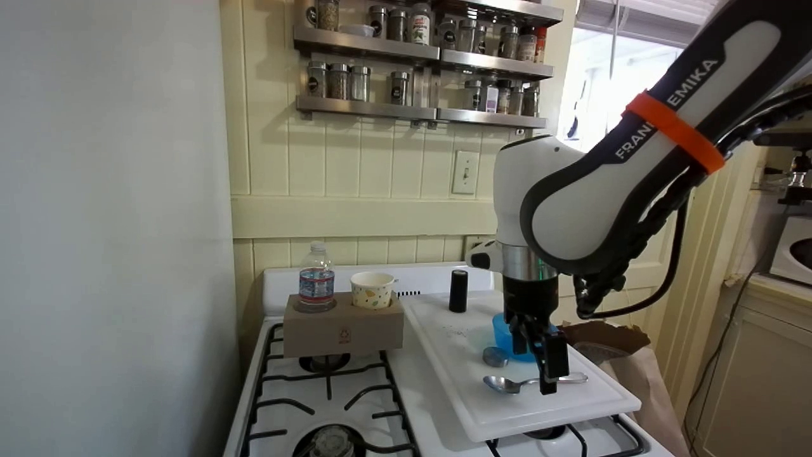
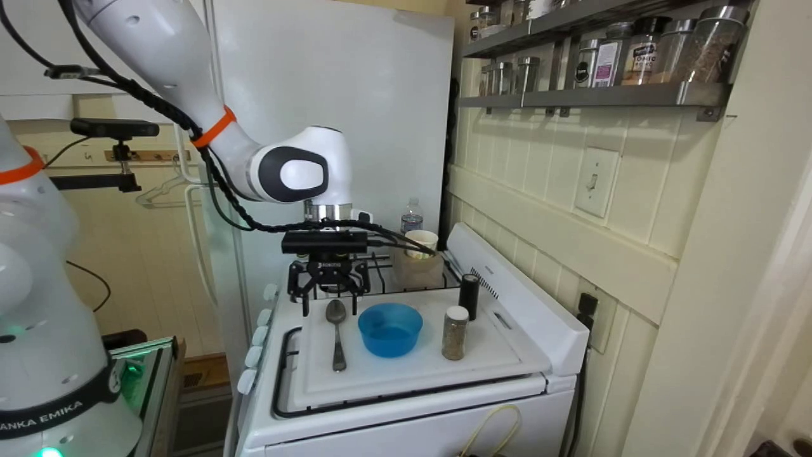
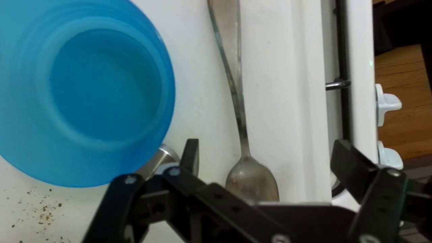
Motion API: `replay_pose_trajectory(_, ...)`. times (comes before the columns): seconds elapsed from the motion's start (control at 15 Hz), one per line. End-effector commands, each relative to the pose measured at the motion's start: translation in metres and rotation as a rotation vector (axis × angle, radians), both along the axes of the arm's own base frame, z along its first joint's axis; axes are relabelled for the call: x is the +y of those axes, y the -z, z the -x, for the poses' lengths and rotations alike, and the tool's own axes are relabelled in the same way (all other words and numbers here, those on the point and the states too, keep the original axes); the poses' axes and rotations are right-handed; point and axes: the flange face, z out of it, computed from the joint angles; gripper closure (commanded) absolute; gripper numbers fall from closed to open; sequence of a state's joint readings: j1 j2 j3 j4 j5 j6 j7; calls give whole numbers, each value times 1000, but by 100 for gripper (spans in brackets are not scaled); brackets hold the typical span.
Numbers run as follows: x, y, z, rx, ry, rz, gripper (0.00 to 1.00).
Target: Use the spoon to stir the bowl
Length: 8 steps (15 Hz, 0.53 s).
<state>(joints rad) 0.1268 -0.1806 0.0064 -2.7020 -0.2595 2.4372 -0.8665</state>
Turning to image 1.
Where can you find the brown cardboard box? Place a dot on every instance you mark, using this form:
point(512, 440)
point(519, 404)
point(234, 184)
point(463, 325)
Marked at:
point(344, 332)

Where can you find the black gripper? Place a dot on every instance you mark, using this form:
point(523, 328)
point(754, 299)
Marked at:
point(531, 299)

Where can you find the white refrigerator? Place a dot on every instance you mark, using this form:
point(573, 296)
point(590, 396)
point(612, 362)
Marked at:
point(109, 230)

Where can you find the brown paper bag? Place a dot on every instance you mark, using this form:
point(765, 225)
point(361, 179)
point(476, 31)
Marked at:
point(644, 381)

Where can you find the metal spice shelf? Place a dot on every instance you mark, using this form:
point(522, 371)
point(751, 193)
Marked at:
point(382, 110)
point(382, 47)

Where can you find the round stove burner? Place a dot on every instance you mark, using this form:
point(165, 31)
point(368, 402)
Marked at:
point(331, 442)

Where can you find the cream light switch plate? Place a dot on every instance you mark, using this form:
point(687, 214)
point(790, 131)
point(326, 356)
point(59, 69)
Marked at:
point(465, 174)

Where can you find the black burner grate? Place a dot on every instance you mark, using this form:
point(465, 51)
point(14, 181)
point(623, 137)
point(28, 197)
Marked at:
point(631, 432)
point(329, 391)

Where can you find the black cylindrical shaker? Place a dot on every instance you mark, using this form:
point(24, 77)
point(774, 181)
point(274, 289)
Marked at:
point(457, 292)

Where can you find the glass jar with lid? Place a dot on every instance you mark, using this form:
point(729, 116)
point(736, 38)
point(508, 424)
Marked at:
point(315, 283)

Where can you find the white cutting board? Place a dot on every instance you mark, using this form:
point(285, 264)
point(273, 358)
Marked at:
point(548, 410)

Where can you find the white microwave oven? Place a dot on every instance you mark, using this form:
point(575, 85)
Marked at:
point(790, 253)

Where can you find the cream wall outlet plate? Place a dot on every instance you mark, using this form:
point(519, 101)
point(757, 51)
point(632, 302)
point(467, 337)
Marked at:
point(476, 240)

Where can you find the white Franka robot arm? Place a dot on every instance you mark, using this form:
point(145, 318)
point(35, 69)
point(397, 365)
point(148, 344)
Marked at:
point(593, 205)

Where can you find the blue plastic bowl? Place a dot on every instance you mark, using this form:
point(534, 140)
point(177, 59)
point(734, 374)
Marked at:
point(500, 333)

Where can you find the white gas stove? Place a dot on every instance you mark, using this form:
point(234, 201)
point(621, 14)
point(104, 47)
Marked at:
point(422, 414)

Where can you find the glass spice jar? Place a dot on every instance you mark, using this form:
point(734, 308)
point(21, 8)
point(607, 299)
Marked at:
point(422, 23)
point(361, 85)
point(531, 45)
point(489, 38)
point(339, 82)
point(449, 31)
point(323, 14)
point(397, 23)
point(470, 31)
point(315, 79)
point(517, 98)
point(495, 96)
point(508, 38)
point(476, 96)
point(376, 22)
point(401, 88)
point(531, 101)

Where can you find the metal spoon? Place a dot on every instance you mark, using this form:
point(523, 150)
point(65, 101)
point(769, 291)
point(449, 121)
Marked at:
point(500, 384)

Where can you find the dark countertop appliance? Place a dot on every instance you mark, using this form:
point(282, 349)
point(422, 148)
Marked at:
point(795, 181)

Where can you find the cream patterned cup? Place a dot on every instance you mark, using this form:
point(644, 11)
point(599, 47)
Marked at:
point(373, 292)

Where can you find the cream cabinet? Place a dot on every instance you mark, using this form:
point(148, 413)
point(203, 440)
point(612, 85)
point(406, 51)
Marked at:
point(763, 381)

